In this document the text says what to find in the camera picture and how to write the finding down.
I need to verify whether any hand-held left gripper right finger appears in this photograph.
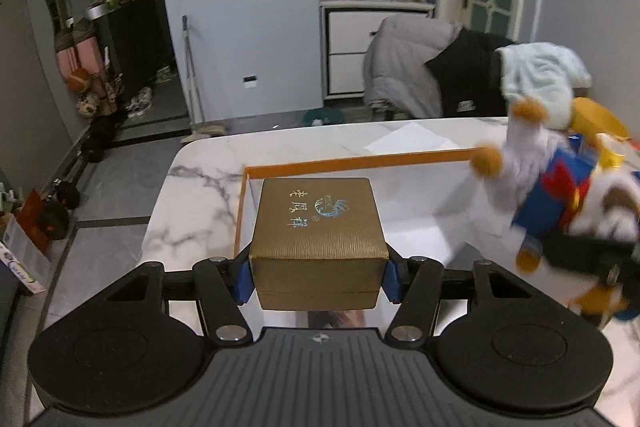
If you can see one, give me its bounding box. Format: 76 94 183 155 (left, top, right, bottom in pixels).
382 250 541 350

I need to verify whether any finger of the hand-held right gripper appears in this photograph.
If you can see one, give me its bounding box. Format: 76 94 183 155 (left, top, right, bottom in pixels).
542 232 640 294

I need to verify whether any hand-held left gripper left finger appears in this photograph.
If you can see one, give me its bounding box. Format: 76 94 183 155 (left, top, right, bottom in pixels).
102 252 256 349

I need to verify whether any plush duck toy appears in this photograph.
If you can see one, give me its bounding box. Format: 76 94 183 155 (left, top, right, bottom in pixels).
470 97 640 324

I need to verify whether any gold textured gift box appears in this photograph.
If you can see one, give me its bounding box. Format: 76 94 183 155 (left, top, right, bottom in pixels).
248 177 390 311

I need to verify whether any orange storage box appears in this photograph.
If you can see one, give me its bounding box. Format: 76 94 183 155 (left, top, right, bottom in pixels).
232 147 526 276

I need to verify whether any yellow bowl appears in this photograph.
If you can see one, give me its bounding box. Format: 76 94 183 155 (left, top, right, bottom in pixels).
572 97 632 142

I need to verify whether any white paper sheet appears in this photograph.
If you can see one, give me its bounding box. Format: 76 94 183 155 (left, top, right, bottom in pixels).
364 122 451 156

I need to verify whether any teal floor basin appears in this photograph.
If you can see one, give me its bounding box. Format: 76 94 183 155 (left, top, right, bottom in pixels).
303 108 346 128

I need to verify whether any light blue fleece towel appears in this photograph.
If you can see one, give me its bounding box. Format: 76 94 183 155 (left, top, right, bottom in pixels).
499 42 594 128

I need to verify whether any mop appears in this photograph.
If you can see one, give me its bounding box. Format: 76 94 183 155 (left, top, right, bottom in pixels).
180 14 227 144

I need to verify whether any pair of sneakers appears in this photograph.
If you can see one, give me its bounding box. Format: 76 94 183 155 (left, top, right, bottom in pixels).
124 86 154 118

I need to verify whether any black jacket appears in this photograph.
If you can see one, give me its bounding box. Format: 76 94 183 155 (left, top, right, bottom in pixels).
424 28 521 118

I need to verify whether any orange bag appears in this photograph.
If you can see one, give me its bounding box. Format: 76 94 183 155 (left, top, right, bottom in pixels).
19 189 70 254

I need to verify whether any printed carton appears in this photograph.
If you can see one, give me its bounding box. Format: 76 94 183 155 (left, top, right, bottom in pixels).
0 212 51 296

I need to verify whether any grey down jacket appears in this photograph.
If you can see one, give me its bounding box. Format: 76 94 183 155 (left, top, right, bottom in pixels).
362 14 467 114

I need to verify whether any patterned ball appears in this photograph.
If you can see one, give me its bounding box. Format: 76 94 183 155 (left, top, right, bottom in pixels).
75 94 99 118

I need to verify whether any white vanity cabinet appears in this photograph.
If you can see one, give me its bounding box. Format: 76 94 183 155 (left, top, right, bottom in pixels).
320 1 437 100

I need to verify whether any black sideboard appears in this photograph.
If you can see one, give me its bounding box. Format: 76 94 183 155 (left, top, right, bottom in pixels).
87 0 175 108

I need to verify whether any pink bag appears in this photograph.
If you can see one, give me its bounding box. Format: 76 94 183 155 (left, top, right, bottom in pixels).
55 31 104 81

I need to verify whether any metal pot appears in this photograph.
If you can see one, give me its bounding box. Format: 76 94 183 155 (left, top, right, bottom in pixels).
84 1 112 22

